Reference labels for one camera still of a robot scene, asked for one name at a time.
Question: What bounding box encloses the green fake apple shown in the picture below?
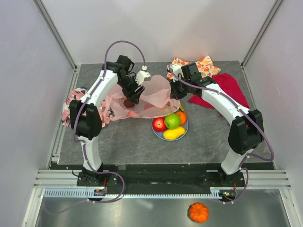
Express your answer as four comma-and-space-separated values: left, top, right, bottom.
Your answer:
164, 113, 180, 130

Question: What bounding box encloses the dark purple fake fruit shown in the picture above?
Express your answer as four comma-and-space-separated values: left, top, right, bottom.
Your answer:
123, 99, 135, 108

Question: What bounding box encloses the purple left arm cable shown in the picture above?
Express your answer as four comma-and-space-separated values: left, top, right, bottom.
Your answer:
42, 40, 147, 215

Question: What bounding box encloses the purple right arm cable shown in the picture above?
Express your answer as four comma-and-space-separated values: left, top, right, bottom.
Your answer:
167, 65, 275, 205

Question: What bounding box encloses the red fake apple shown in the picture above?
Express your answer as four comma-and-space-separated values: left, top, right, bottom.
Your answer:
152, 117, 167, 132

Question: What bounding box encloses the yellow floral cloth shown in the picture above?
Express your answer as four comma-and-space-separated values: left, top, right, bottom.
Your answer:
171, 56, 221, 78

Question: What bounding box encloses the white slotted cable duct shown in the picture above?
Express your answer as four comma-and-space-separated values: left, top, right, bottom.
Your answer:
43, 188, 223, 199

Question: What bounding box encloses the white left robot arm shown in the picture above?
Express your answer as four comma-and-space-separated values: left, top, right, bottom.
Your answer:
69, 55, 151, 186

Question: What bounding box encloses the blue plate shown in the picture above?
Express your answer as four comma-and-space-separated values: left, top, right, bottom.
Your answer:
152, 120, 189, 141

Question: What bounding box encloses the red cloth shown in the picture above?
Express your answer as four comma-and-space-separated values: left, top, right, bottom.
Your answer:
188, 73, 250, 109

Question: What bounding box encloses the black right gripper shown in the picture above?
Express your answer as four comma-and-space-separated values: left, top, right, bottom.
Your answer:
170, 75, 191, 100

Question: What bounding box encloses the pink navy patterned cloth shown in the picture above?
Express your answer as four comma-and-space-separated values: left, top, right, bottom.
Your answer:
61, 87, 116, 128

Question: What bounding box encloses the right aluminium frame post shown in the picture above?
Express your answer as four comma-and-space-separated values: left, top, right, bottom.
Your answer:
241, 0, 284, 69

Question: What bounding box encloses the pink translucent plastic bag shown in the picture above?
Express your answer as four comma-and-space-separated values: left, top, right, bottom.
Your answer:
99, 75, 180, 127

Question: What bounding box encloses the orange fake orange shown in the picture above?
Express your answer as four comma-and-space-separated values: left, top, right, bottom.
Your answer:
176, 111, 187, 125

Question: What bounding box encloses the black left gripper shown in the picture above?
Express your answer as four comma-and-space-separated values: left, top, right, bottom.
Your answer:
117, 75, 145, 105

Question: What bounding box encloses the yellow fake banana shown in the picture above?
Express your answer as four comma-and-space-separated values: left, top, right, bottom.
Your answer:
179, 103, 185, 112

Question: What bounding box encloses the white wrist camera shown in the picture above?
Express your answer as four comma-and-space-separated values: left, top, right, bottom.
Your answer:
135, 65, 152, 85
167, 64, 183, 82

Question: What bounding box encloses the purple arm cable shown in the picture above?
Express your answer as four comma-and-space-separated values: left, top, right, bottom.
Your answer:
42, 40, 147, 215
167, 65, 275, 205

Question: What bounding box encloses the yellow fake mango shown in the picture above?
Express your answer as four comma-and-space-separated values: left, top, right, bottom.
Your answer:
163, 126, 186, 140

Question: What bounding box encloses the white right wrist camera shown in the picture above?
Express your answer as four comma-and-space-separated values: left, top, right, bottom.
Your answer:
167, 64, 183, 82

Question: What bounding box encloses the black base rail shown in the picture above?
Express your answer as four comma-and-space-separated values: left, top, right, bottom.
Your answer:
77, 163, 245, 188

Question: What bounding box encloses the left aluminium frame post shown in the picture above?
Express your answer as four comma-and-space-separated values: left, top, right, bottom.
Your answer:
33, 0, 78, 71

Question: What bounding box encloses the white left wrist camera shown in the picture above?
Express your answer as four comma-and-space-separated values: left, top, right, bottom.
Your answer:
135, 65, 152, 85

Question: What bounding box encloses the aluminium frame post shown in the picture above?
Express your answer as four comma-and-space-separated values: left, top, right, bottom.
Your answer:
241, 0, 284, 69
33, 0, 78, 71

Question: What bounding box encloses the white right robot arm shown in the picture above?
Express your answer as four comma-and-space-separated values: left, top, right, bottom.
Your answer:
167, 63, 264, 186

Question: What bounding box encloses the orange fake pumpkin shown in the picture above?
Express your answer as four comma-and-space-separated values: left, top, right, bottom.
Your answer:
188, 202, 209, 224

